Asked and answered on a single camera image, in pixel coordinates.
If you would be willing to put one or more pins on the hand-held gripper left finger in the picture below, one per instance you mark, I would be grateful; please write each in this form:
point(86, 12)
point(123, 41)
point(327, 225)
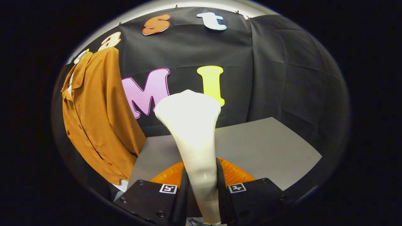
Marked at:
point(147, 197)

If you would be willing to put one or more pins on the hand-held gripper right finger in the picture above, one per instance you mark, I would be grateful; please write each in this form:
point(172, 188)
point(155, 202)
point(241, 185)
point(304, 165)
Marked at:
point(251, 197)

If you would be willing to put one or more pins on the white garment steamer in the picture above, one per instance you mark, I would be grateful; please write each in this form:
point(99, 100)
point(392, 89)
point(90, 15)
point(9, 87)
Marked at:
point(194, 131)

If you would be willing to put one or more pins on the orange-brown button shirt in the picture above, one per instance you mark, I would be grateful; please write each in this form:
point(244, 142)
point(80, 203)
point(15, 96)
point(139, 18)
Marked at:
point(100, 119)

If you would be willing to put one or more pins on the white mannequin torso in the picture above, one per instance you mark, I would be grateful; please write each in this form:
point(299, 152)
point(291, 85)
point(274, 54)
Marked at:
point(122, 185)

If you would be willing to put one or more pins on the grey table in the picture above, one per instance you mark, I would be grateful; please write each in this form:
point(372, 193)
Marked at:
point(267, 147)

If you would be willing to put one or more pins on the black backdrop cloth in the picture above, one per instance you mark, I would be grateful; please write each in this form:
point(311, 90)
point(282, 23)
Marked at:
point(282, 78)

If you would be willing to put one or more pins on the white plastic hanger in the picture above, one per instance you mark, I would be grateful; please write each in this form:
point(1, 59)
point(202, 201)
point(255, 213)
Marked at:
point(80, 56)

